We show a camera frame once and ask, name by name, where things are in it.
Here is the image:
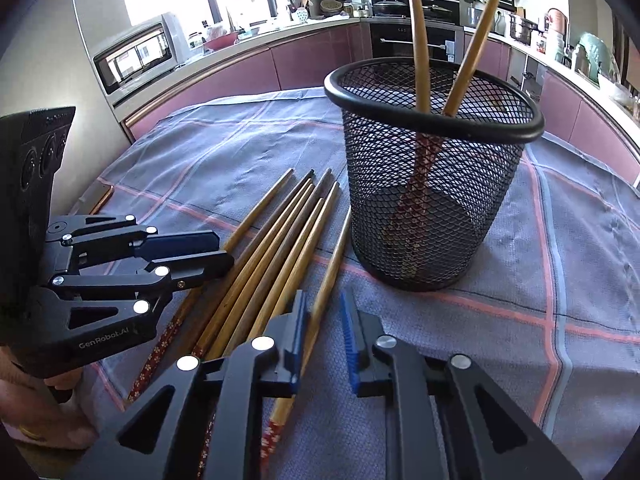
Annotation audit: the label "white toaster oven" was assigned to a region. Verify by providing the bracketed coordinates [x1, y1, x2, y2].
[92, 12, 188, 108]

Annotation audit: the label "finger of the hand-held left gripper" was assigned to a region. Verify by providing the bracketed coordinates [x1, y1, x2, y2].
[0, 251, 235, 377]
[45, 214, 221, 277]

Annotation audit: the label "black mesh holder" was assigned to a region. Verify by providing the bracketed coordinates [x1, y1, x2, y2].
[324, 56, 546, 292]

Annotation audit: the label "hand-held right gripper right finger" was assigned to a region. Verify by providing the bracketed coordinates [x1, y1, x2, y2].
[339, 290, 583, 480]

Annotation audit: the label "pink base cabinets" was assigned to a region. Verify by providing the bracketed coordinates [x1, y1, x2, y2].
[122, 22, 371, 141]
[462, 30, 640, 171]

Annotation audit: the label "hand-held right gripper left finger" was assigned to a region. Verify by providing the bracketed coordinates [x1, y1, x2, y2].
[65, 290, 308, 480]

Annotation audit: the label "person's left hand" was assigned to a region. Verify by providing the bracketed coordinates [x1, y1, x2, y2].
[0, 347, 98, 451]

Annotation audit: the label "pink bowl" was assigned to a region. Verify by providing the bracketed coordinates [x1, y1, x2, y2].
[202, 30, 241, 51]

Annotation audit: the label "green air fryer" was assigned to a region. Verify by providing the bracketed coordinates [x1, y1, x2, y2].
[575, 32, 616, 83]

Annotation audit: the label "steel stock pot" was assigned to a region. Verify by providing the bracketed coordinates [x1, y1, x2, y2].
[509, 12, 538, 46]

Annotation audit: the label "pink kettle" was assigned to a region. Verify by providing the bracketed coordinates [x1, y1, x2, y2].
[546, 7, 571, 36]

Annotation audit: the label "white kitchen countertop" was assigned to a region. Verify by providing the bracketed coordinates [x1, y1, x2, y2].
[112, 15, 640, 121]

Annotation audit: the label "grey refrigerator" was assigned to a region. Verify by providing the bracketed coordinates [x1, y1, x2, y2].
[0, 0, 126, 128]

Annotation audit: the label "black integrated stove oven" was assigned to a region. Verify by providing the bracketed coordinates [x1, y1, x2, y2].
[369, 0, 466, 63]

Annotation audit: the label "bunch of wooden chopsticks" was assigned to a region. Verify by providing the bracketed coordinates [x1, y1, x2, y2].
[126, 167, 342, 480]

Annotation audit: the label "grey plaid tablecloth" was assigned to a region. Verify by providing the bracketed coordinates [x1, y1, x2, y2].
[75, 85, 640, 480]

